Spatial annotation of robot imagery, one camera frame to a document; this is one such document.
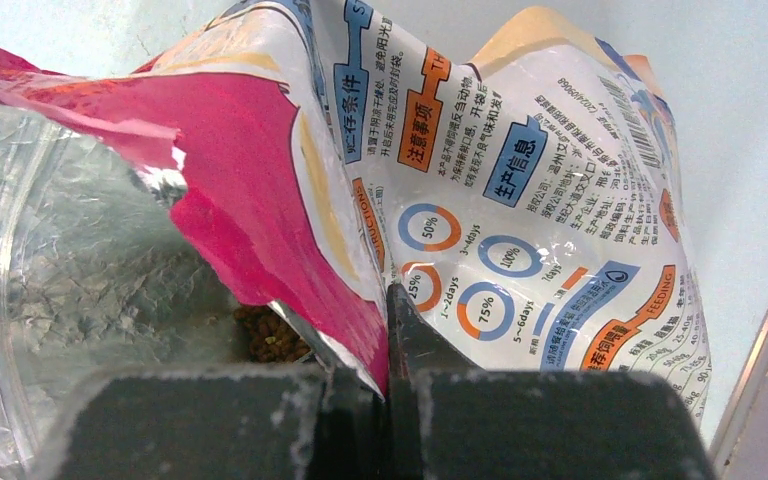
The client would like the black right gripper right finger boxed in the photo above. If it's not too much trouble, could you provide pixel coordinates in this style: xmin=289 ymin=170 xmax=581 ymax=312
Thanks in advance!
xmin=386 ymin=283 xmax=715 ymax=479

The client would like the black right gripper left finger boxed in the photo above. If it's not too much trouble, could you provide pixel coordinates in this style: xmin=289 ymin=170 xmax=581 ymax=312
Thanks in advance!
xmin=31 ymin=364 xmax=383 ymax=479

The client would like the colourful cat food bag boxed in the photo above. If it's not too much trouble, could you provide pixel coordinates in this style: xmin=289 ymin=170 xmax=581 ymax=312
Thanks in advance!
xmin=0 ymin=1 xmax=711 ymax=479

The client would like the brown pet food kibble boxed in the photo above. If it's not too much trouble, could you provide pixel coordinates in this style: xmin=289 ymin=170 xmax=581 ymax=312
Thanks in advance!
xmin=233 ymin=305 xmax=312 ymax=363

